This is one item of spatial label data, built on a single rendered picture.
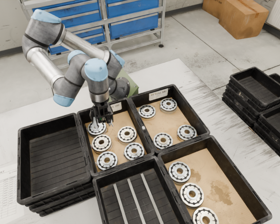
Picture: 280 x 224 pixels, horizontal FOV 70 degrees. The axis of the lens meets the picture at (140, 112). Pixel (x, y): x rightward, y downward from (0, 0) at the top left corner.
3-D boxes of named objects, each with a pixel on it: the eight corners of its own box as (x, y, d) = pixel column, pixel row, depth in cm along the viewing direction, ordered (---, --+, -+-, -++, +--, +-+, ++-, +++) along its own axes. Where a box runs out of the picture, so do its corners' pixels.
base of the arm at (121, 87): (109, 89, 147) (98, 85, 139) (122, 75, 141) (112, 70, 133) (116, 105, 139) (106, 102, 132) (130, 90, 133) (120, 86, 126)
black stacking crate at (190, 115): (129, 110, 125) (128, 97, 117) (172, 97, 132) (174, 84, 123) (155, 165, 101) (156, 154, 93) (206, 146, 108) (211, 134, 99)
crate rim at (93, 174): (77, 114, 112) (75, 111, 110) (128, 99, 118) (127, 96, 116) (92, 179, 87) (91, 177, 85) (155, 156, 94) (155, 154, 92)
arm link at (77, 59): (58, 70, 78) (72, 85, 72) (71, 44, 75) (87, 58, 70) (74, 75, 84) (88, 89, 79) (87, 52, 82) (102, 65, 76)
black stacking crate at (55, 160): (28, 141, 113) (18, 129, 104) (81, 125, 119) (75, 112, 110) (30, 212, 88) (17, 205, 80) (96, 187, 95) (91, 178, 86)
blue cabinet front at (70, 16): (50, 54, 254) (31, 8, 211) (105, 40, 272) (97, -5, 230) (51, 55, 252) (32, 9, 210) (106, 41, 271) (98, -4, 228)
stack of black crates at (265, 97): (215, 108, 212) (229, 75, 178) (238, 99, 220) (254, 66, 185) (243, 137, 188) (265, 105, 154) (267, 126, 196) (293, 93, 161)
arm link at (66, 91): (11, 50, 99) (52, 106, 74) (20, 30, 97) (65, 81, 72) (34, 58, 109) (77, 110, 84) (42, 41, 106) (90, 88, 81)
